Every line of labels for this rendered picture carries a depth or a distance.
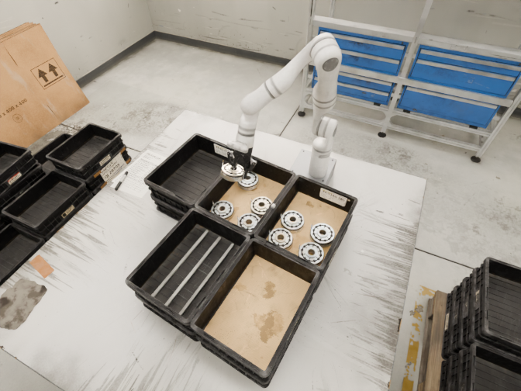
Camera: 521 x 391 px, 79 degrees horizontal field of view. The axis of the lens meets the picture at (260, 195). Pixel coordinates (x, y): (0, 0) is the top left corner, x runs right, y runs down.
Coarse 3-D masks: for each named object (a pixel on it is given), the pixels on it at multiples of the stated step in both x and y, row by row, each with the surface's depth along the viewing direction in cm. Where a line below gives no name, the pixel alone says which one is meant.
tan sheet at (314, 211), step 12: (300, 192) 153; (300, 204) 148; (312, 204) 148; (324, 204) 148; (312, 216) 144; (324, 216) 144; (336, 216) 143; (276, 228) 140; (336, 228) 139; (300, 240) 136; (324, 252) 132
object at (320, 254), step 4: (304, 244) 131; (308, 244) 131; (312, 244) 131; (316, 244) 131; (300, 248) 129; (304, 248) 129; (316, 248) 129; (320, 248) 129; (300, 252) 128; (304, 252) 128; (320, 252) 129; (300, 256) 127; (304, 256) 127; (316, 256) 127; (320, 256) 127; (308, 260) 126; (312, 260) 126; (316, 260) 126; (320, 260) 126
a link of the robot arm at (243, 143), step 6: (240, 138) 124; (246, 138) 124; (252, 138) 125; (228, 144) 124; (234, 144) 123; (240, 144) 123; (246, 144) 125; (252, 144) 127; (240, 150) 122; (246, 150) 122
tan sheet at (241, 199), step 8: (264, 184) 157; (272, 184) 157; (280, 184) 157; (232, 192) 153; (240, 192) 153; (248, 192) 153; (256, 192) 153; (264, 192) 153; (272, 192) 153; (224, 200) 150; (232, 200) 150; (240, 200) 150; (248, 200) 150; (272, 200) 150; (240, 208) 147; (248, 208) 147
